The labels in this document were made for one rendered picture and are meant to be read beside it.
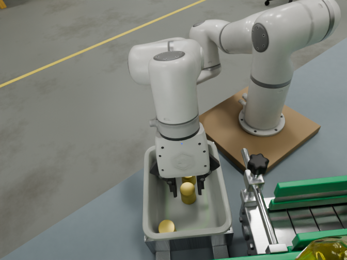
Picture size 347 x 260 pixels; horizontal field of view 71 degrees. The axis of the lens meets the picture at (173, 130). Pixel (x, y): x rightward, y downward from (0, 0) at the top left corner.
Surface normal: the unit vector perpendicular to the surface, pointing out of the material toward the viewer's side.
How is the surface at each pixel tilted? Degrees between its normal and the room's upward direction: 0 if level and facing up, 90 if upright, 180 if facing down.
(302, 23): 54
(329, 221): 0
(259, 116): 90
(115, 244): 0
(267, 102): 90
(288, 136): 0
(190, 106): 80
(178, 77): 76
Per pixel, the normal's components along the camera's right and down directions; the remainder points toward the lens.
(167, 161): -0.07, 0.54
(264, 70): -0.61, 0.67
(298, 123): -0.11, -0.66
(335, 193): 0.06, 0.74
